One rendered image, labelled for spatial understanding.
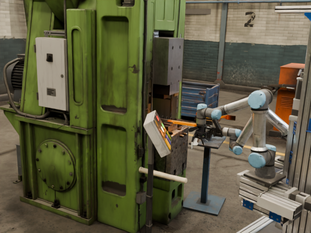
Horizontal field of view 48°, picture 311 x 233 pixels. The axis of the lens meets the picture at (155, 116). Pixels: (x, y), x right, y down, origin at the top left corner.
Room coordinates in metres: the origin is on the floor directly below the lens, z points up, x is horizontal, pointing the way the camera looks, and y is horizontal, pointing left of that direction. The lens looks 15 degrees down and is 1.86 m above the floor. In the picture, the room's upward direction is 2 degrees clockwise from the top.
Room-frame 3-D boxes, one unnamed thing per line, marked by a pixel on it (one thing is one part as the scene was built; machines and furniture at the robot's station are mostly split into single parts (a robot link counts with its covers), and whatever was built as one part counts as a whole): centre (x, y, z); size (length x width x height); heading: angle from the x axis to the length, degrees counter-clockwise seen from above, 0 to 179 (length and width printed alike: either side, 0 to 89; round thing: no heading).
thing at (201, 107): (2.62, -0.36, 1.23); 0.09 x 0.08 x 0.11; 50
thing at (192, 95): (7.30, -0.65, 0.36); 1.20 x 0.80 x 0.72; 63
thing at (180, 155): (3.28, 0.00, 0.69); 0.56 x 0.38 x 0.45; 62
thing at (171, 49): (3.26, 0.00, 1.56); 0.42 x 0.39 x 0.40; 62
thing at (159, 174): (2.78, -0.08, 0.62); 0.44 x 0.05 x 0.05; 62
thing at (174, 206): (3.28, 0.00, 0.23); 0.55 x 0.37 x 0.47; 62
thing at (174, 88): (3.23, 0.02, 1.32); 0.42 x 0.20 x 0.10; 62
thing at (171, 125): (3.23, 0.02, 0.96); 0.42 x 0.20 x 0.09; 62
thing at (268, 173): (2.41, -0.82, 0.87); 0.15 x 0.15 x 0.10
